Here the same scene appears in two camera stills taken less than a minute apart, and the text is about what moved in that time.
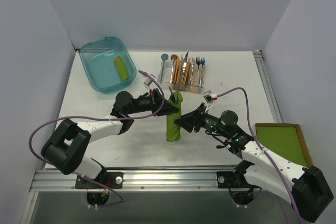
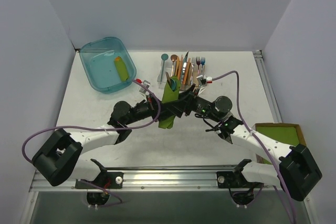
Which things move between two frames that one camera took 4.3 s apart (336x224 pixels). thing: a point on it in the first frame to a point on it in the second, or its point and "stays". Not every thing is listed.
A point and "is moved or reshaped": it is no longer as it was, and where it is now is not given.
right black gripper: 197,118 to 189,102
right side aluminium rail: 260,62 stays
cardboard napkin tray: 286,139 stays
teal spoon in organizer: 164,57 stays
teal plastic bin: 98,57 stays
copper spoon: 173,57 stays
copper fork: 172,97 to 168,78
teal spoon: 176,98 is moved or reshaped
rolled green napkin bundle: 121,68 stays
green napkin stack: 285,140 stays
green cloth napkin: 173,131 to 169,95
